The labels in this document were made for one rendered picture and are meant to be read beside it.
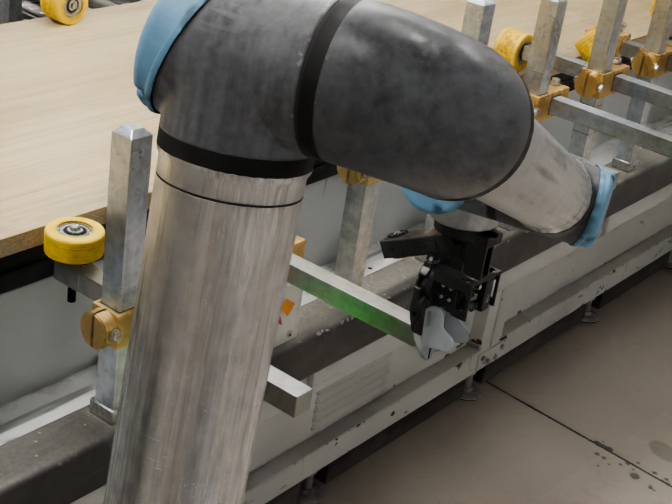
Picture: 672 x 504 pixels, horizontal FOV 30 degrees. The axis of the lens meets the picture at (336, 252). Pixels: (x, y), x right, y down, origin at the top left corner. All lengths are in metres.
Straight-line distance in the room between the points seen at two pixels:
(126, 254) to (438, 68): 0.80
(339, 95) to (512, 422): 2.37
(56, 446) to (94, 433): 0.06
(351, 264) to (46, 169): 0.49
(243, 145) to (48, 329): 1.03
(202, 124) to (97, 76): 1.44
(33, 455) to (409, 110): 0.93
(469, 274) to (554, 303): 1.79
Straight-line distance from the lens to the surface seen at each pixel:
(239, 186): 0.87
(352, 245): 1.97
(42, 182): 1.86
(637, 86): 2.55
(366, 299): 1.71
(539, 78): 2.30
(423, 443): 2.99
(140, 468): 0.97
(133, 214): 1.54
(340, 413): 2.68
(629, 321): 3.76
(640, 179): 2.85
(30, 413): 1.85
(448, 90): 0.83
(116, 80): 2.29
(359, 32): 0.83
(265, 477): 2.52
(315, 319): 1.97
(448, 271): 1.59
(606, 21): 2.51
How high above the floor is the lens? 1.66
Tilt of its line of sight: 26 degrees down
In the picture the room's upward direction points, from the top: 9 degrees clockwise
